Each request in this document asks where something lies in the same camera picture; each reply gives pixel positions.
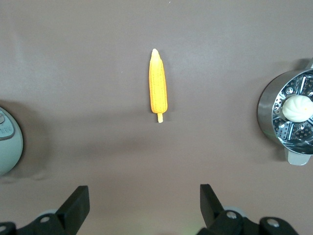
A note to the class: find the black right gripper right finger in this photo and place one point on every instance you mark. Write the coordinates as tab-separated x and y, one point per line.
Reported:
220	220

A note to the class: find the brown table cloth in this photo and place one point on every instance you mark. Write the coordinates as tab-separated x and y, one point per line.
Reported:
97	73

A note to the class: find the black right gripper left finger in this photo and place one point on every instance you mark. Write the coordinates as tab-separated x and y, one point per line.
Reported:
68	215

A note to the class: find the white steamed bun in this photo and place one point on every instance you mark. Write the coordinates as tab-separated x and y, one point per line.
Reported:
297	109

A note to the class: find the stainless steel steamer pot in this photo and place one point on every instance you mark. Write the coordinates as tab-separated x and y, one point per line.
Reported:
266	105

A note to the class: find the perforated steel steamer insert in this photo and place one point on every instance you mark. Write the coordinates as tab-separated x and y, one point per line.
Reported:
300	134

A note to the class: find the yellow corn cob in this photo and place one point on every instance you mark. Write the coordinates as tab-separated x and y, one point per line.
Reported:
158	85

